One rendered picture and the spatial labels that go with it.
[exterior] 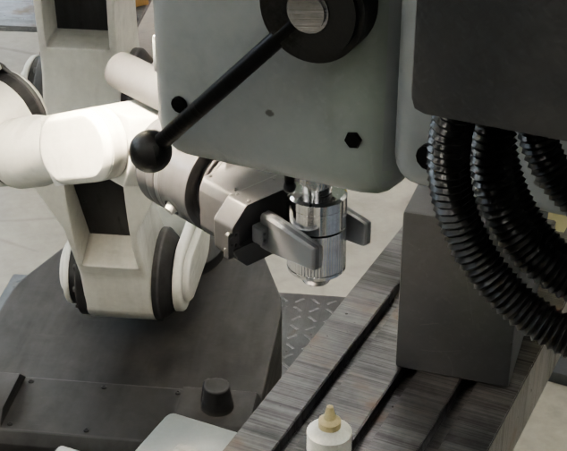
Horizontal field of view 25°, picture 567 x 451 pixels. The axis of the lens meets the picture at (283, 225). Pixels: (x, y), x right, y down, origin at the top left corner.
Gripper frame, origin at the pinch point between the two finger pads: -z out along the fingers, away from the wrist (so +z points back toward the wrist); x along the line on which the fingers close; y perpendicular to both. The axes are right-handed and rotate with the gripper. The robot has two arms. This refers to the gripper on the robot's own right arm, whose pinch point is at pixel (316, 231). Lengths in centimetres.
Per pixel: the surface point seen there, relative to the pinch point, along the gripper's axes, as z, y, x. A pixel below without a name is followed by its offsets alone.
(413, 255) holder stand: 9.0, 15.5, 22.5
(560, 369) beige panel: 66, 120, 142
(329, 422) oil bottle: -0.4, 19.7, 1.7
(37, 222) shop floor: 205, 123, 97
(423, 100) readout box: -33, -31, -27
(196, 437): 23.1, 37.5, 5.5
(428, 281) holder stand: 7.5, 18.2, 23.3
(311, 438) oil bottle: 0.4, 21.1, 0.3
